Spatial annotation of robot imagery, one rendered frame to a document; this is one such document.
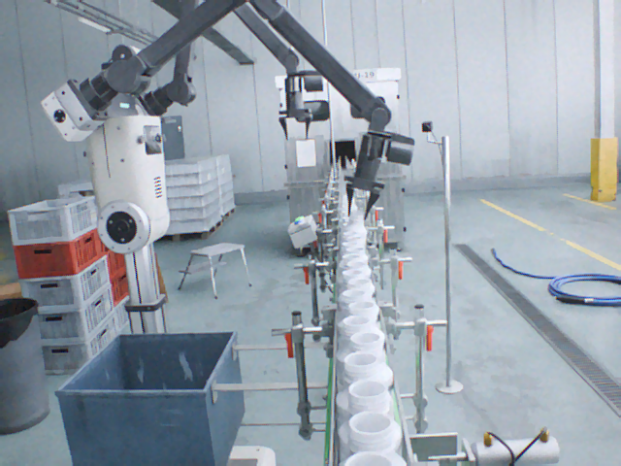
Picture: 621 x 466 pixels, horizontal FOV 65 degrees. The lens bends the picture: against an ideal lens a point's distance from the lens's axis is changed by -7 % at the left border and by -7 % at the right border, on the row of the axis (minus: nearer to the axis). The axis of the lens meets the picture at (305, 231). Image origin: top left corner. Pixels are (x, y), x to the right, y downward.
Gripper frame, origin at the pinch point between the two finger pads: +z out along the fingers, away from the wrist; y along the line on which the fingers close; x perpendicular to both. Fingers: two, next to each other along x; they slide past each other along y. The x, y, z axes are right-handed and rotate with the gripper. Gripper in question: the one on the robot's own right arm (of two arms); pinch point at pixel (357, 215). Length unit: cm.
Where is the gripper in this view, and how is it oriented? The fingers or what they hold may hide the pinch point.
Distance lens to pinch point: 129.1
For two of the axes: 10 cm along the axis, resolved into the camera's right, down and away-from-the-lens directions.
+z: -2.0, 9.6, 1.9
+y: 9.8, 2.1, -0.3
